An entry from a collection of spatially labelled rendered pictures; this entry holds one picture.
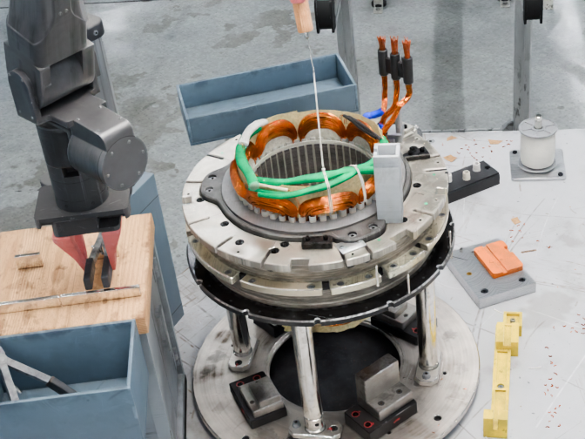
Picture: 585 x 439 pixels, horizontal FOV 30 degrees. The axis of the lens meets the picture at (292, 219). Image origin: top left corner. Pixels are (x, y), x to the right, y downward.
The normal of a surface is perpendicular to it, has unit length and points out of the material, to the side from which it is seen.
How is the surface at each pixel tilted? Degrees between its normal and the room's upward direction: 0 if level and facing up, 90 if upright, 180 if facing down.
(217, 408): 0
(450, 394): 0
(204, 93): 90
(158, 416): 90
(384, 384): 90
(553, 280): 0
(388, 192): 90
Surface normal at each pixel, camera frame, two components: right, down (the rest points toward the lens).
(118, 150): 0.72, 0.35
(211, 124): 0.22, 0.55
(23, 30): -0.60, 0.32
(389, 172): -0.12, 0.59
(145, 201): 0.89, 0.18
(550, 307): -0.11, -0.81
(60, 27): 0.72, 0.55
